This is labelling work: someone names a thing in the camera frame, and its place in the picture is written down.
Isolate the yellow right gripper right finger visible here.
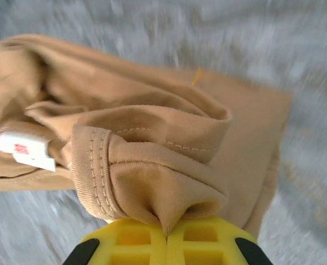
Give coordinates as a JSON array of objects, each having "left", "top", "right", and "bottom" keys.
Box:
[{"left": 166, "top": 216, "right": 275, "bottom": 265}]

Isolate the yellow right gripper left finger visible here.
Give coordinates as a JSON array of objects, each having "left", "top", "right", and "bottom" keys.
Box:
[{"left": 64, "top": 218, "right": 168, "bottom": 265}]

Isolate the tan t-shirt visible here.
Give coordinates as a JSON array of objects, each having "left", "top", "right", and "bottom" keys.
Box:
[{"left": 0, "top": 33, "right": 293, "bottom": 247}]

